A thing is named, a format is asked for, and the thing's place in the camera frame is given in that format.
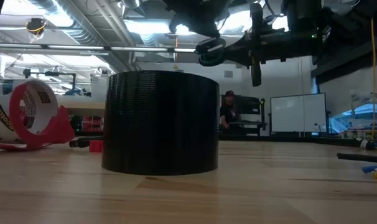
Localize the yellow hanging cord reel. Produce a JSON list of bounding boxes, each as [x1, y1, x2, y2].
[[25, 17, 49, 43]]

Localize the small red black tool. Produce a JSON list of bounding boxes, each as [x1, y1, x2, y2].
[[68, 136, 104, 154]]

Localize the black overhead stand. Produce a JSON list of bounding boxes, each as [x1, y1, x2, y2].
[[22, 68, 77, 93]]

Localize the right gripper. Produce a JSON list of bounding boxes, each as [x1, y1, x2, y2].
[[225, 2, 322, 87]]

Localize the black shelf rack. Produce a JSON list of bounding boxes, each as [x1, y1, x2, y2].
[[221, 95, 268, 137]]

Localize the wide duct tape roll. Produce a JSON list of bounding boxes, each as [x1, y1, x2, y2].
[[101, 70, 220, 177]]

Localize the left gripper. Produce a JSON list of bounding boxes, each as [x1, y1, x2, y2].
[[162, 0, 231, 39]]

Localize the red Scotch tape dispenser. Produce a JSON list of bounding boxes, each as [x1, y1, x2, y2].
[[0, 80, 77, 152]]

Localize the red storage bins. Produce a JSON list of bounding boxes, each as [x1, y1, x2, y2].
[[81, 115, 104, 133]]

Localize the person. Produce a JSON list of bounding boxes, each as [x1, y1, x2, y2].
[[219, 90, 239, 130]]

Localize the multicoloured wire bundle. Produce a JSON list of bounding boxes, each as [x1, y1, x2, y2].
[[337, 152, 377, 165]]

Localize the long linear light fixture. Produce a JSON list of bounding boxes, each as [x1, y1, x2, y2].
[[0, 43, 197, 58]]

